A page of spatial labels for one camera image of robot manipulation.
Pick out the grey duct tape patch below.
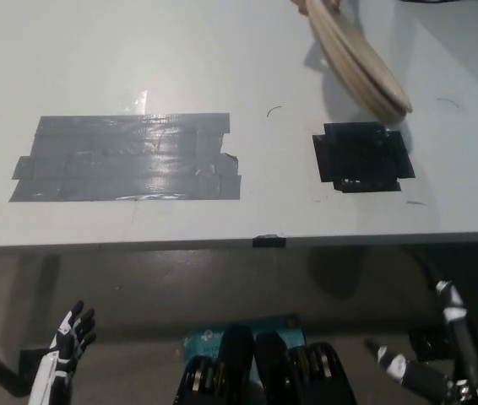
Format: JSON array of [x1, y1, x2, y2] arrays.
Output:
[[8, 111, 242, 203]]

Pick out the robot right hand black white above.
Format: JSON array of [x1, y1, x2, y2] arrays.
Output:
[[363, 280, 478, 405]]

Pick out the person's bare hand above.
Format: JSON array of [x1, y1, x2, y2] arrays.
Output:
[[291, 0, 342, 16]]

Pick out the stack of beige paper plates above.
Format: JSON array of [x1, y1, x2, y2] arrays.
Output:
[[306, 0, 413, 124]]

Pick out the black tape patch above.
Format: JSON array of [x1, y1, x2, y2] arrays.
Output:
[[312, 121, 417, 194]]

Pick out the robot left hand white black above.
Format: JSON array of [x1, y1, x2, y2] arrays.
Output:
[[30, 300, 98, 405]]

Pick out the teal router box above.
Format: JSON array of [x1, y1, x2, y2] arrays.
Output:
[[182, 312, 307, 381]]

